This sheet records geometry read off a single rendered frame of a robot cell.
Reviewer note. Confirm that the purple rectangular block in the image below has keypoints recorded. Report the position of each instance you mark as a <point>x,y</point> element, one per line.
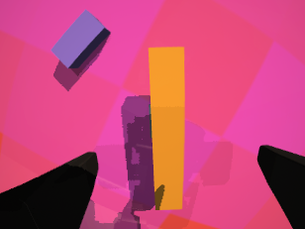
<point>80,40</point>

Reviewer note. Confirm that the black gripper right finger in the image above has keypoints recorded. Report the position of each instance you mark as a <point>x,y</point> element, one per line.
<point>285,174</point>

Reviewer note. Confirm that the orange bar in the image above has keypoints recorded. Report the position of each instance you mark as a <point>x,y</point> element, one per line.
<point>167,92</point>

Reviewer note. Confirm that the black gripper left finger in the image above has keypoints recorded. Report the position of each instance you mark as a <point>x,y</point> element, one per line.
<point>54,200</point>

